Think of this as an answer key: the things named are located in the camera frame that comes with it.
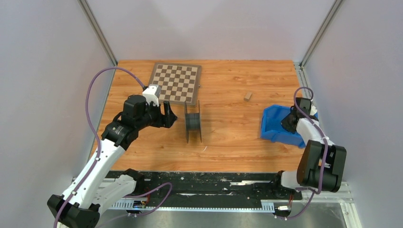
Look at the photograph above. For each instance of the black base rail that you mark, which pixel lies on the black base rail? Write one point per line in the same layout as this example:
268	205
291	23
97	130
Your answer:
207	191

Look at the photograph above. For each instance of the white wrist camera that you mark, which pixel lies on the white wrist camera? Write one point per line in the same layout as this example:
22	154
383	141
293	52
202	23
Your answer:
151	93
313	110

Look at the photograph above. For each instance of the aluminium frame post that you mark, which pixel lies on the aluminium frame post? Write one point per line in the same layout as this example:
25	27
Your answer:
321	31
98	31

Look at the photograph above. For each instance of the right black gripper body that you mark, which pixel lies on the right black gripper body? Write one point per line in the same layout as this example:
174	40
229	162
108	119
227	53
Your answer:
284	122

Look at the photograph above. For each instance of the left aluminium frame post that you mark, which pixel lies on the left aluminium frame post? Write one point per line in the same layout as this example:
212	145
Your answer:
98	31

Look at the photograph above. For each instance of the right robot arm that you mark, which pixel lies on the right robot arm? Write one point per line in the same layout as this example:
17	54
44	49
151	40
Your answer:
322	163

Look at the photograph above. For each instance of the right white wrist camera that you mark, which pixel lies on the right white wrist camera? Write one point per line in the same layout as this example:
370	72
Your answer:
313	110

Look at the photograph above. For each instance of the right aluminium frame post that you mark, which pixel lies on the right aluminium frame post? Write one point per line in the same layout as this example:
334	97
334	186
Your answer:
321	31

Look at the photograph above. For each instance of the dark grey cable spool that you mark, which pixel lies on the dark grey cable spool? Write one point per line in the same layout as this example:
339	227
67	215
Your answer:
192	121

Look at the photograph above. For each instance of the wooden chessboard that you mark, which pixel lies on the wooden chessboard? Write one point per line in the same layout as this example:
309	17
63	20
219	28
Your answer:
179	83

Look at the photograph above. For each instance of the small wooden block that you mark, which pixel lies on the small wooden block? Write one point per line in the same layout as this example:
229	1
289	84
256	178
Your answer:
247	96

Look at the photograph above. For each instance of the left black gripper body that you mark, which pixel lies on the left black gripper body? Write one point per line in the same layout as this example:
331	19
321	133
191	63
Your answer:
151	113

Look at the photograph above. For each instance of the blue plastic bin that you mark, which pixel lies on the blue plastic bin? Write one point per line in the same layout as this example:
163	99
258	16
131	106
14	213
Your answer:
272	130

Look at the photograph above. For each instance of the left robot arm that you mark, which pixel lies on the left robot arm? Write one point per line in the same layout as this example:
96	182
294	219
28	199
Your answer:
82	203

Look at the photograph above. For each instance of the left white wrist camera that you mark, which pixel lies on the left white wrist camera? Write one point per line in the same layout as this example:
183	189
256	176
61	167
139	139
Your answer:
151	93

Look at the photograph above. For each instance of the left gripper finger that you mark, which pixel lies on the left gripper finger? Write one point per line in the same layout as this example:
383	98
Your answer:
167	109
169	120

